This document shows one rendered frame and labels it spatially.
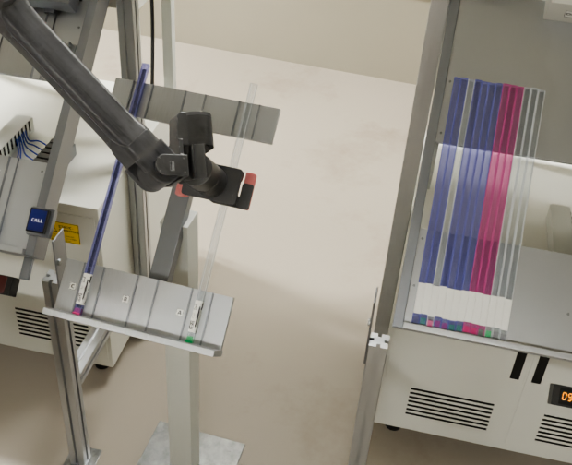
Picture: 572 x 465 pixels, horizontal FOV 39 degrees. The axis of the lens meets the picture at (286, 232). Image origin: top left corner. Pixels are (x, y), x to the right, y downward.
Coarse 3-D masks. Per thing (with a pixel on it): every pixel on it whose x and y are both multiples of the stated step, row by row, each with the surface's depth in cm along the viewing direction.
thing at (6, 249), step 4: (0, 244) 169; (4, 244) 169; (0, 248) 169; (4, 248) 169; (8, 248) 169; (12, 248) 169; (16, 248) 168; (20, 248) 168; (4, 252) 173; (8, 252) 171; (12, 252) 169; (16, 252) 168; (20, 252) 168; (24, 252) 169; (28, 256) 173
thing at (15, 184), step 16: (0, 160) 175; (16, 160) 174; (0, 176) 174; (16, 176) 174; (32, 176) 173; (0, 192) 173; (16, 192) 173; (32, 192) 173; (0, 208) 173; (16, 208) 172; (0, 224) 171; (16, 224) 172; (0, 240) 171; (16, 240) 171
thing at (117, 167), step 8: (144, 64) 160; (144, 72) 160; (144, 80) 160; (136, 88) 160; (136, 96) 159; (136, 104) 159; (136, 112) 159; (120, 168) 158; (112, 176) 158; (112, 184) 158; (112, 192) 157; (104, 200) 157; (112, 200) 158; (104, 208) 157; (104, 216) 157; (104, 224) 157; (96, 232) 157; (96, 240) 156; (96, 248) 156; (96, 256) 156; (88, 264) 156; (88, 272) 156; (80, 304) 155; (80, 312) 155
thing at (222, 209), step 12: (252, 84) 156; (252, 96) 156; (252, 108) 156; (240, 132) 155; (240, 144) 155; (240, 156) 155; (216, 228) 153; (216, 240) 153; (216, 252) 153; (204, 276) 152; (204, 288) 152; (204, 300) 152; (192, 336) 151
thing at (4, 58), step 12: (84, 0) 180; (60, 12) 180; (84, 12) 179; (48, 24) 180; (60, 24) 179; (72, 24) 179; (0, 36) 180; (60, 36) 179; (72, 36) 178; (0, 48) 180; (12, 48) 179; (0, 60) 179; (12, 60) 179; (24, 60) 178; (0, 72) 179; (12, 72) 178; (24, 72) 178; (36, 72) 178
